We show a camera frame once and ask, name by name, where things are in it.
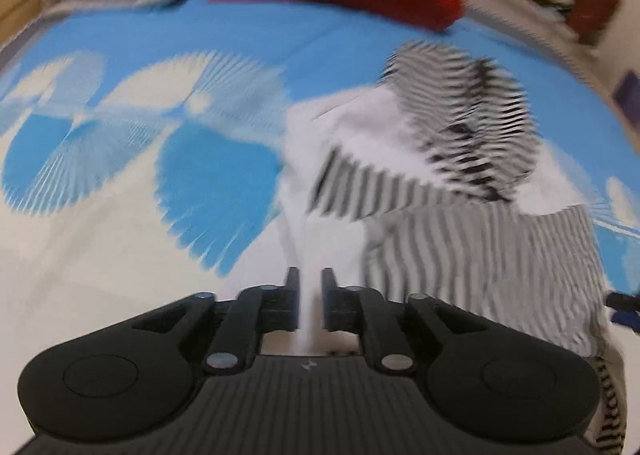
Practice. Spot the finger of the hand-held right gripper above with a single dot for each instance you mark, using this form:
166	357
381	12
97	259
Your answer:
625	304

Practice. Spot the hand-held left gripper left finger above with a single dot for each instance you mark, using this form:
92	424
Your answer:
293	285

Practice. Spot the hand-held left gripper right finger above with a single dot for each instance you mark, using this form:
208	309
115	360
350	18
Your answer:
327	287

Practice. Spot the white black striped small garment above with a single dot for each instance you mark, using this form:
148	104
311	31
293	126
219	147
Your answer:
450	235

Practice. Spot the blue white patterned bedsheet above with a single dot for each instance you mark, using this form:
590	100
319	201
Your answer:
175	145

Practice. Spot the purple box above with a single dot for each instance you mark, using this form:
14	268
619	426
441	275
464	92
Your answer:
629	90

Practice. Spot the dark red plush toy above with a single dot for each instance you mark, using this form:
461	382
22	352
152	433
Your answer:
595	5

